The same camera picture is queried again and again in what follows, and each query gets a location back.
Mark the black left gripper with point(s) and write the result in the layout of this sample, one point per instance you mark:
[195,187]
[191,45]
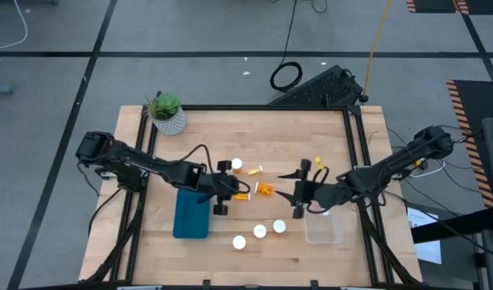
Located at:
[218,185]

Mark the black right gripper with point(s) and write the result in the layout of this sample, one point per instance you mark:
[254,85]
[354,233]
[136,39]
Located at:
[311,193]

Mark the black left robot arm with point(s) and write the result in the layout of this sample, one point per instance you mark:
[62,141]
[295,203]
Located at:
[150,165]

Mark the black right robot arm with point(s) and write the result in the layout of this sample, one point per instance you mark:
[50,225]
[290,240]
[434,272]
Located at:
[391,163]

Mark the blue plastic bin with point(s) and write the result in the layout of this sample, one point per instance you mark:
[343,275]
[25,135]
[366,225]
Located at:
[190,221]

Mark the clear plastic bin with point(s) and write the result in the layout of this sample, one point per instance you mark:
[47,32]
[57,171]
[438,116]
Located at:
[323,229]

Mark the black perforated computer tower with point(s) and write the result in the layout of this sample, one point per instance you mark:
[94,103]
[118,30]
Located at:
[319,88]

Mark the potted succulent plant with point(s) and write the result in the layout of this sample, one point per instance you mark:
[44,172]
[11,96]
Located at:
[166,106]

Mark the white paper sheet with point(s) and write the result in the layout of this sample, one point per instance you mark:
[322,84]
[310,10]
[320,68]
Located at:
[425,245]

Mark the black metal beam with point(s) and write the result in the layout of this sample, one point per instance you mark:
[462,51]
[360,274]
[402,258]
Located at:
[452,227]

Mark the black mat striped edge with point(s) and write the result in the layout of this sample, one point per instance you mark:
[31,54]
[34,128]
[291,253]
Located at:
[432,5]
[478,104]

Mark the black table frame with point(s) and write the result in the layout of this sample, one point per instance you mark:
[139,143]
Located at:
[270,107]

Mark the black frame clamp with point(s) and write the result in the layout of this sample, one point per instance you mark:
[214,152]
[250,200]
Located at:
[314,284]
[206,284]

